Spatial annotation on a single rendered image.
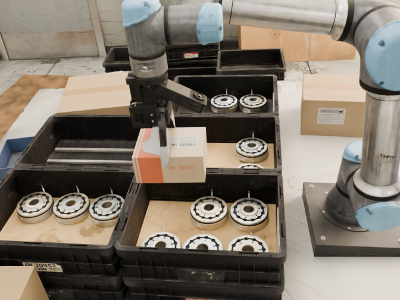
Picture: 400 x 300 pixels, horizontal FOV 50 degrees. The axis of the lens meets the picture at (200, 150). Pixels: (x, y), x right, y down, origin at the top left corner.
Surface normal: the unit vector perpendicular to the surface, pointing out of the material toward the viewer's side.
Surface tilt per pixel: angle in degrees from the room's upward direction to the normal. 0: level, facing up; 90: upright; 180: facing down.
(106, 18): 90
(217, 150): 0
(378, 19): 31
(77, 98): 0
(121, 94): 0
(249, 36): 75
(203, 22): 67
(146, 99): 90
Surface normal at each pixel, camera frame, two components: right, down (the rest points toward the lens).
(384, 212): -0.02, 0.71
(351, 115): -0.18, 0.59
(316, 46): -0.08, 0.31
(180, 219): -0.07, -0.81
